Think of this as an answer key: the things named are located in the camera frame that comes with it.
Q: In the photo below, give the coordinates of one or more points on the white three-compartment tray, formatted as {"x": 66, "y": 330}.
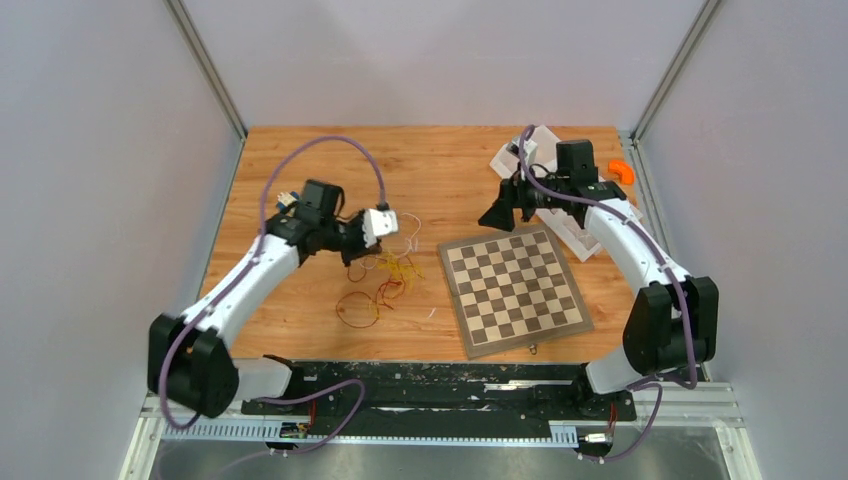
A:
{"x": 570, "y": 232}

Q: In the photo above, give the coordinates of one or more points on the wooden chessboard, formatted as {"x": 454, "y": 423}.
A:
{"x": 511, "y": 290}

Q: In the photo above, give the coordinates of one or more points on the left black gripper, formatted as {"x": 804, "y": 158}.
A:
{"x": 361, "y": 250}

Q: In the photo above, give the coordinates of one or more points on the orange curved plastic piece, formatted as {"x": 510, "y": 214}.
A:
{"x": 622, "y": 170}

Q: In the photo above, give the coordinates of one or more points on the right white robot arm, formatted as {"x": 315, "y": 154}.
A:
{"x": 672, "y": 326}

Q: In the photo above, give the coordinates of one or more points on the white blue toy car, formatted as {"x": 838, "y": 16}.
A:
{"x": 286, "y": 201}

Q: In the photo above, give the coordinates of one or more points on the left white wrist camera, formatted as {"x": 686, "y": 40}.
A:
{"x": 377, "y": 224}

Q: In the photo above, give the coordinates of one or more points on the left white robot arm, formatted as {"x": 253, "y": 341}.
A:
{"x": 189, "y": 354}

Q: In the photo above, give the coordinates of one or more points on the slotted cable duct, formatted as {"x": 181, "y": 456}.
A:
{"x": 279, "y": 432}

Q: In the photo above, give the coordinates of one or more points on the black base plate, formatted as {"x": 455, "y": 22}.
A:
{"x": 498, "y": 399}

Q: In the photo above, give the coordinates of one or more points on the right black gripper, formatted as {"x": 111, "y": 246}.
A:
{"x": 499, "y": 215}

